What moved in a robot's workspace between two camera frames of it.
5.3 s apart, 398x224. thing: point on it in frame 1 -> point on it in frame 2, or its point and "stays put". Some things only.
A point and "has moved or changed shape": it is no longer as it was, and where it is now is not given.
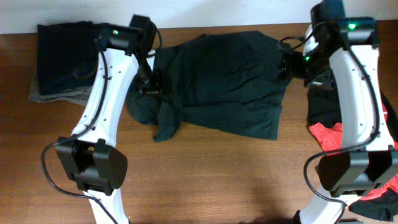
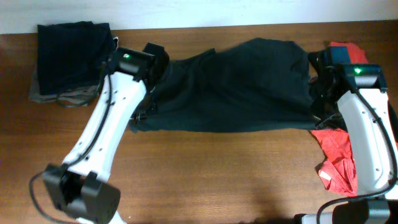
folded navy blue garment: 67,55 stays put
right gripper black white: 290,65 -> 318,119
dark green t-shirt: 228,84 has moved or changed shape
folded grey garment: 79,96 stays put
